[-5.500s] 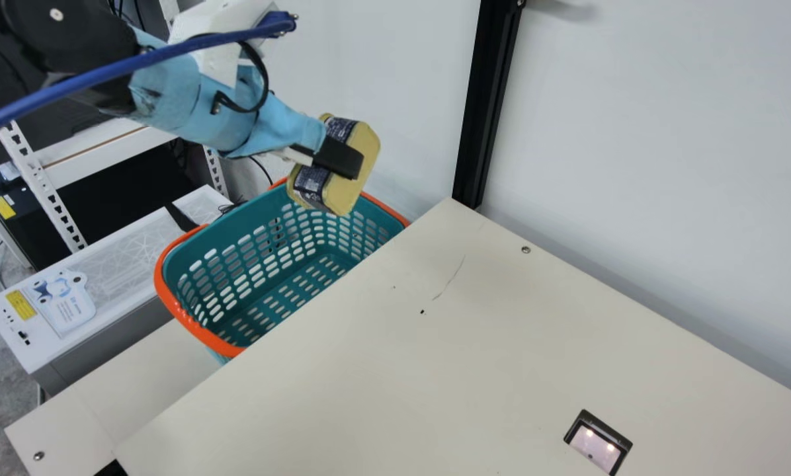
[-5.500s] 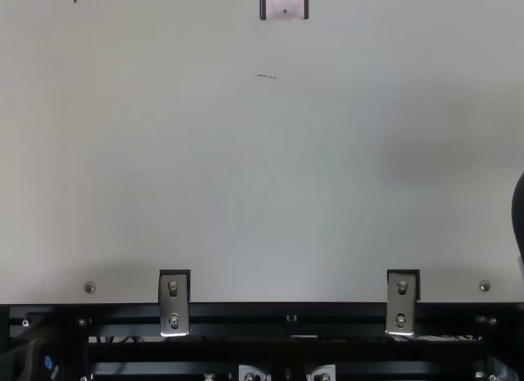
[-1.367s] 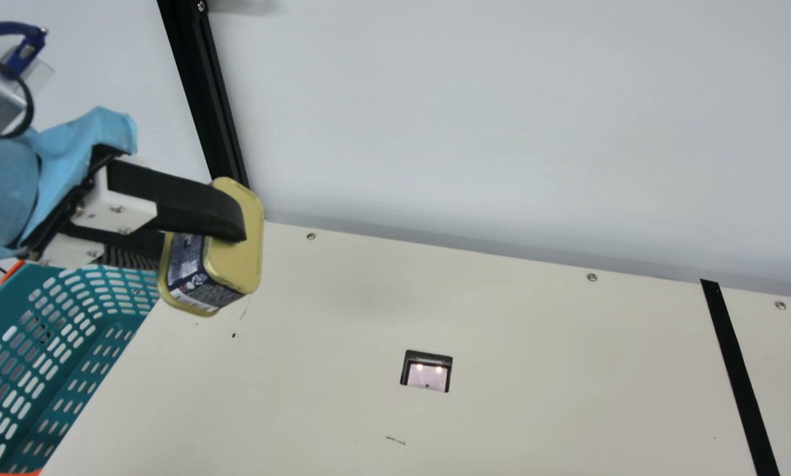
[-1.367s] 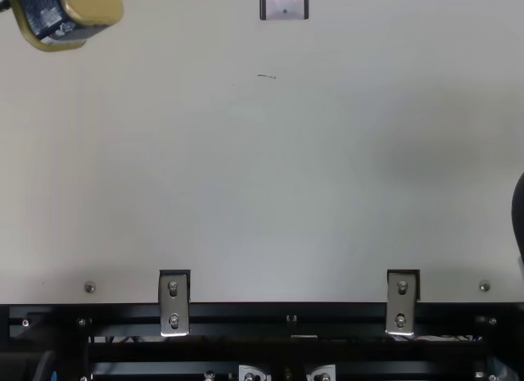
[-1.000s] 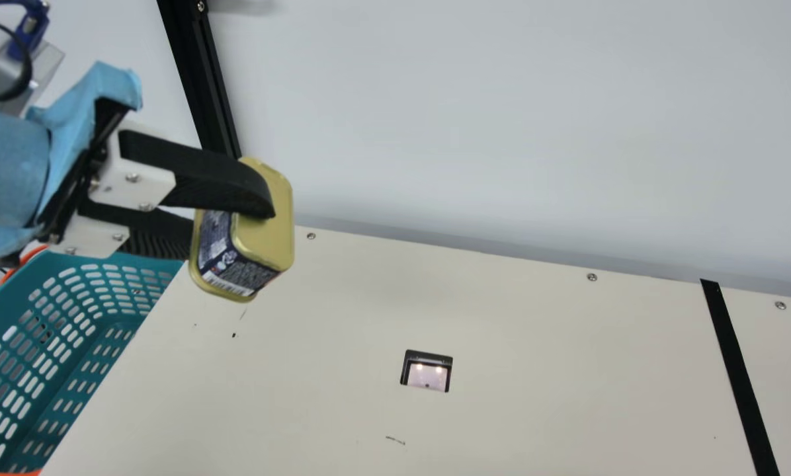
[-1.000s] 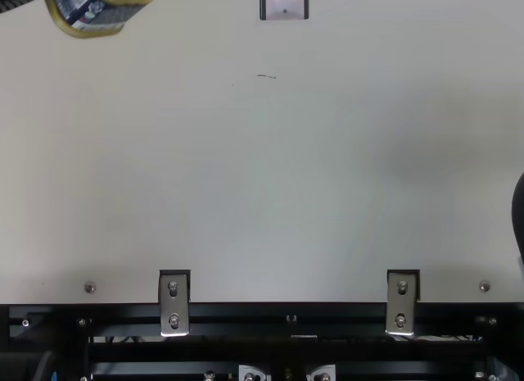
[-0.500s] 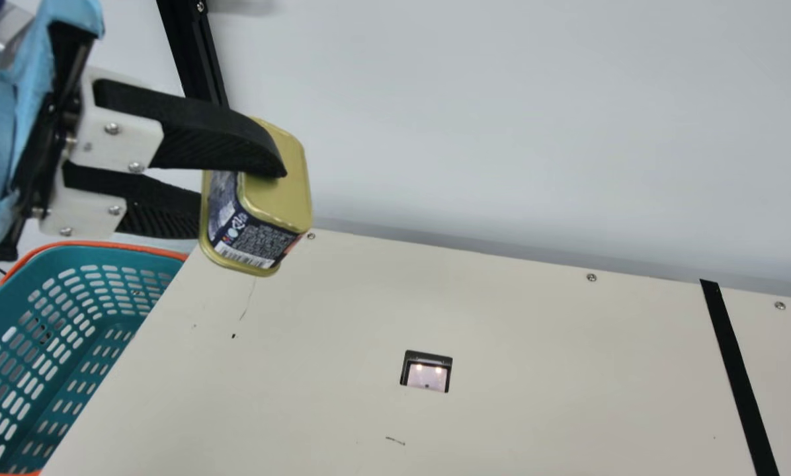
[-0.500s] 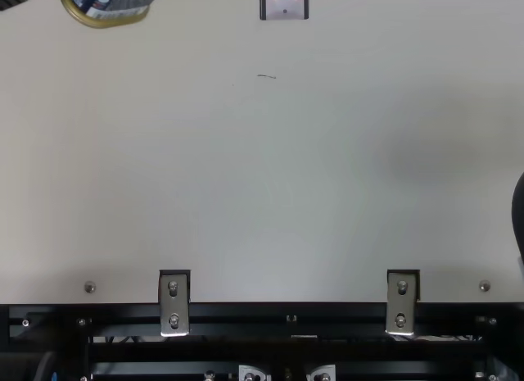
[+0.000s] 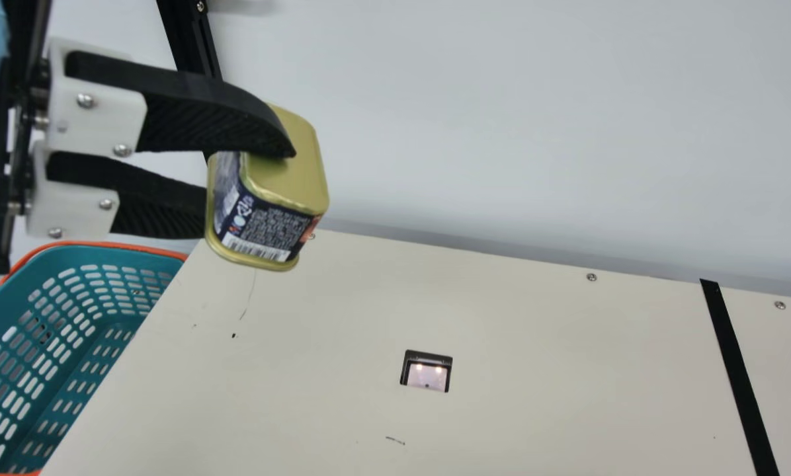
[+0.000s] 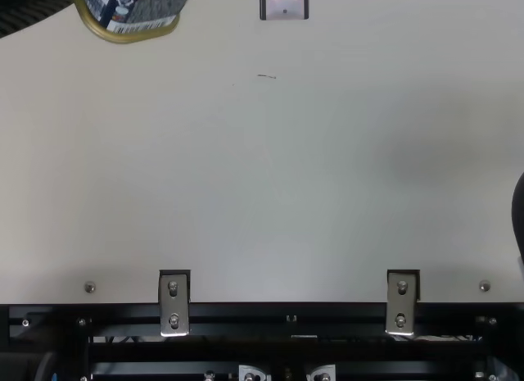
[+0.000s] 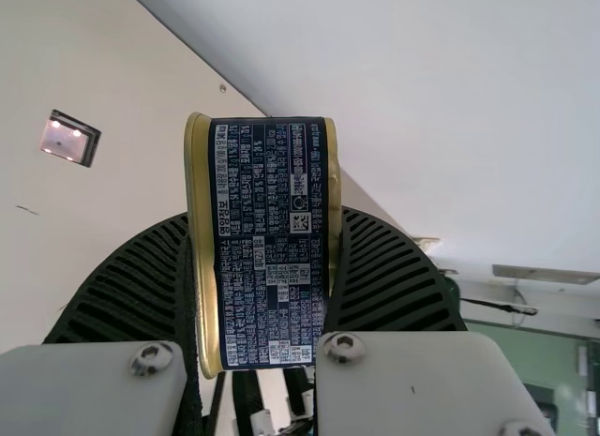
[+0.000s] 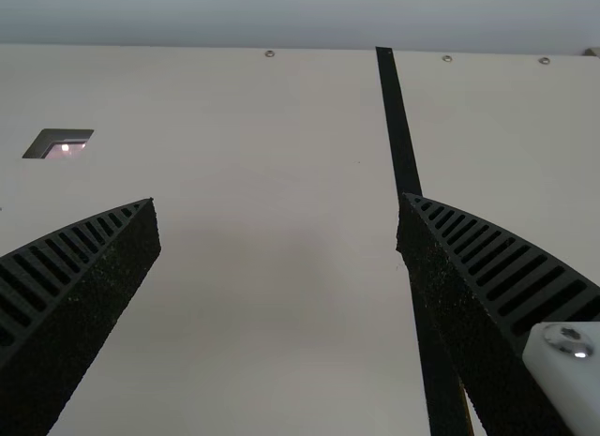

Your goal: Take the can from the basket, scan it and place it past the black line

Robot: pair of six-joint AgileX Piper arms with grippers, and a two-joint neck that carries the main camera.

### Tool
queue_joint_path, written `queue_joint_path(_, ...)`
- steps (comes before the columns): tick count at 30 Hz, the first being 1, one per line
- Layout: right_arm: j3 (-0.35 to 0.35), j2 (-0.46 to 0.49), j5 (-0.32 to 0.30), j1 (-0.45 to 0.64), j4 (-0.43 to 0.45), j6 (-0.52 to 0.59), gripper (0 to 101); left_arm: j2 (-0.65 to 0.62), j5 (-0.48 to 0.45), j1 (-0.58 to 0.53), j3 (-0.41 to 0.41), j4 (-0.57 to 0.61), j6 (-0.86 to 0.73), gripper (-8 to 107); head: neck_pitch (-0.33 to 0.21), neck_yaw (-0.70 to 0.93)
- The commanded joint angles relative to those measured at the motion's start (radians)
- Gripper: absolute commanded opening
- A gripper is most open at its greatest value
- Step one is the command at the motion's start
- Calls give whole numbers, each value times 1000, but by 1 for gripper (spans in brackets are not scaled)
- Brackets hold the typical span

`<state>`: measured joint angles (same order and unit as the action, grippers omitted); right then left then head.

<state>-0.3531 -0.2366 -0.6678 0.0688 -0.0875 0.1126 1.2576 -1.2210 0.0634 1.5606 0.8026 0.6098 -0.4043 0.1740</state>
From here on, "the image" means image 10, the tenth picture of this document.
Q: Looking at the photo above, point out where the small square scanner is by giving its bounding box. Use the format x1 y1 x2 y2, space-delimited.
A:
259 0 310 21

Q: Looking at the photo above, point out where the rectangular tin with gold rim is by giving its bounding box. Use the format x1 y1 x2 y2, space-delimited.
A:
68 0 197 45

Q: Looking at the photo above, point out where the dark grey bag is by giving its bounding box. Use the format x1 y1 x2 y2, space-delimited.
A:
0 0 75 40

